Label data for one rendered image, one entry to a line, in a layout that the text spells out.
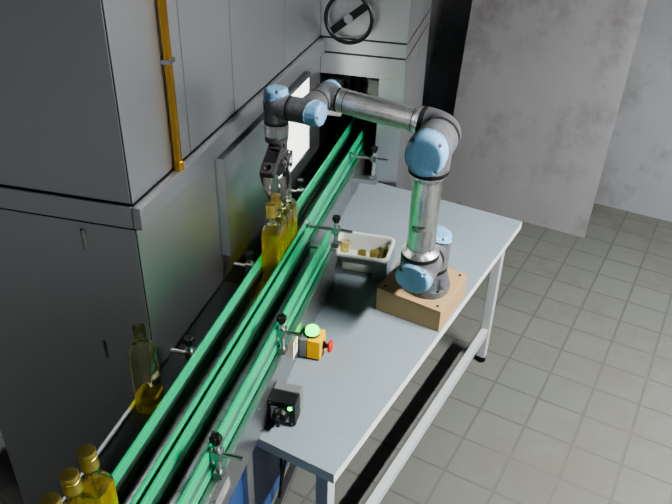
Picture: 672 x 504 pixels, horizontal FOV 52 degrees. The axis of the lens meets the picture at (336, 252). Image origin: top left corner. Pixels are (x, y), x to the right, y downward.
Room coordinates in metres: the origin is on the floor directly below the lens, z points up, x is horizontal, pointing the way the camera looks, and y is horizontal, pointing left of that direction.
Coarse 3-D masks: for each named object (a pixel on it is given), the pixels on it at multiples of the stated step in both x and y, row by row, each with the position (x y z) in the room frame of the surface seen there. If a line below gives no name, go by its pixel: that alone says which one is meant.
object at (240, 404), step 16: (320, 256) 1.97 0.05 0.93; (304, 288) 1.80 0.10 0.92; (288, 304) 1.65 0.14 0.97; (288, 320) 1.64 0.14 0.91; (272, 336) 1.50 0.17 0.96; (272, 352) 1.50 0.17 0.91; (256, 368) 1.37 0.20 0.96; (256, 384) 1.37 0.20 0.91; (240, 400) 1.26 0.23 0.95; (240, 416) 1.26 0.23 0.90; (224, 432) 1.16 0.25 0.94; (208, 448) 1.09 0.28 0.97; (224, 448) 1.15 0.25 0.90; (208, 464) 1.07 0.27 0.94; (192, 480) 1.00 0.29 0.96; (208, 480) 1.06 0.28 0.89; (192, 496) 0.99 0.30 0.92
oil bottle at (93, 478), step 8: (80, 448) 0.90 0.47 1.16; (88, 448) 0.91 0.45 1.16; (80, 456) 0.89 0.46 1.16; (88, 456) 0.89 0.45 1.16; (96, 456) 0.90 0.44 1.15; (80, 464) 0.89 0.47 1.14; (88, 464) 0.88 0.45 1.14; (96, 464) 0.89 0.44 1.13; (88, 472) 0.88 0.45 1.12; (96, 472) 0.89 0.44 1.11; (104, 472) 0.91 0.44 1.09; (88, 480) 0.89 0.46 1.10; (96, 480) 0.89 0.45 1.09; (104, 480) 0.90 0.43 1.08; (112, 480) 0.91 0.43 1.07; (88, 488) 0.88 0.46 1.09; (96, 488) 0.88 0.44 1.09; (104, 488) 0.89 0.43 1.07; (112, 488) 0.91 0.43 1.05; (96, 496) 0.87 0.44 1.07; (104, 496) 0.88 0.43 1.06; (112, 496) 0.90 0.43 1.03
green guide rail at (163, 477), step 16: (304, 240) 2.04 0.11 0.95; (288, 272) 1.88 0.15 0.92; (272, 288) 1.73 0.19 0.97; (272, 304) 1.72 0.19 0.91; (256, 320) 1.58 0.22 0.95; (256, 336) 1.58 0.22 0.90; (240, 352) 1.46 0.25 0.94; (224, 368) 1.36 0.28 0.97; (224, 384) 1.36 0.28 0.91; (208, 400) 1.26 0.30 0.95; (192, 416) 1.19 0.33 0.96; (208, 416) 1.25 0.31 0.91; (192, 432) 1.16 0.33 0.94; (176, 448) 1.09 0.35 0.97; (192, 448) 1.15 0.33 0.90; (176, 464) 1.08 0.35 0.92; (160, 480) 1.01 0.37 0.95; (144, 496) 0.96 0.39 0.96; (160, 496) 1.00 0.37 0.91
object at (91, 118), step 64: (0, 0) 1.49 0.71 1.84; (64, 0) 1.45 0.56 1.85; (128, 0) 1.53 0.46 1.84; (192, 0) 1.83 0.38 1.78; (256, 0) 2.27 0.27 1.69; (320, 0) 3.00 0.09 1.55; (0, 64) 1.50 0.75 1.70; (64, 64) 1.46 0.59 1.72; (128, 64) 1.49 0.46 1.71; (192, 64) 1.80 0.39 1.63; (256, 64) 2.25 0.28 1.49; (320, 64) 3.02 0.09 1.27; (0, 128) 1.51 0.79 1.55; (64, 128) 1.47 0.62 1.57; (128, 128) 1.46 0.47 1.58; (192, 128) 1.76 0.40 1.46; (320, 128) 3.03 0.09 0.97; (0, 192) 1.51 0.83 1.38; (64, 192) 1.48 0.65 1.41; (128, 192) 1.43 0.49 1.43; (192, 192) 1.73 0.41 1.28; (0, 256) 1.53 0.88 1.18; (64, 256) 1.48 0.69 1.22; (128, 256) 1.44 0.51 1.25; (192, 256) 1.69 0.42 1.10; (256, 256) 2.18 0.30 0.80; (0, 320) 1.55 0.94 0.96; (64, 320) 1.49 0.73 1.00; (128, 320) 1.45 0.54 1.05; (192, 320) 1.65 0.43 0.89; (64, 384) 1.51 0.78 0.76; (128, 384) 1.46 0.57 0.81
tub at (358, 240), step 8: (360, 232) 2.30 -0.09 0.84; (352, 240) 2.29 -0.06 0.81; (360, 240) 2.29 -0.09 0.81; (368, 240) 2.28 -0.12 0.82; (376, 240) 2.27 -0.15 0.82; (384, 240) 2.27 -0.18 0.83; (392, 240) 2.25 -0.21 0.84; (352, 248) 2.29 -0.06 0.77; (360, 248) 2.28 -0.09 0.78; (368, 248) 2.28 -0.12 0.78; (376, 248) 2.27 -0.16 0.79; (392, 248) 2.19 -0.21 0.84; (352, 256) 2.13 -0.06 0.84; (360, 256) 2.13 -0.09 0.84; (368, 256) 2.24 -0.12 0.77
